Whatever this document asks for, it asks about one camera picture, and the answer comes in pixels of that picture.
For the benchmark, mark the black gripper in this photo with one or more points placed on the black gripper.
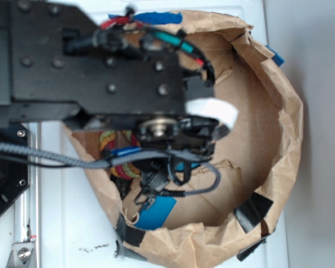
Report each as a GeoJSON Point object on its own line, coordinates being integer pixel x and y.
{"type": "Point", "coordinates": [207, 120]}

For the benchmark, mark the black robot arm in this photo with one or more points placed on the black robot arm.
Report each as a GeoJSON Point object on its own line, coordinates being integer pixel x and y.
{"type": "Point", "coordinates": [56, 64]}

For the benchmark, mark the brown paper bag bin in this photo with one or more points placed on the brown paper bag bin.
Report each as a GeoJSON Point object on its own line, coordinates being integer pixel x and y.
{"type": "Point", "coordinates": [258, 160]}

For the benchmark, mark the blue rectangular block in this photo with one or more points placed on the blue rectangular block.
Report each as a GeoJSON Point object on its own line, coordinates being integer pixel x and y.
{"type": "Point", "coordinates": [153, 214]}

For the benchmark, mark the aluminium extrusion rail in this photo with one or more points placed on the aluminium extrusion rail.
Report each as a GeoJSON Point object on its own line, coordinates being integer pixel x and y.
{"type": "Point", "coordinates": [28, 217]}

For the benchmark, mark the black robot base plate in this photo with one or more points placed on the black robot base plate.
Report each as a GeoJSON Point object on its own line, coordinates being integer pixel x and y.
{"type": "Point", "coordinates": [13, 168]}

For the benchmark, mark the metal corner bracket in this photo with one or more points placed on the metal corner bracket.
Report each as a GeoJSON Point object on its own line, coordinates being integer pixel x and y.
{"type": "Point", "coordinates": [23, 255]}

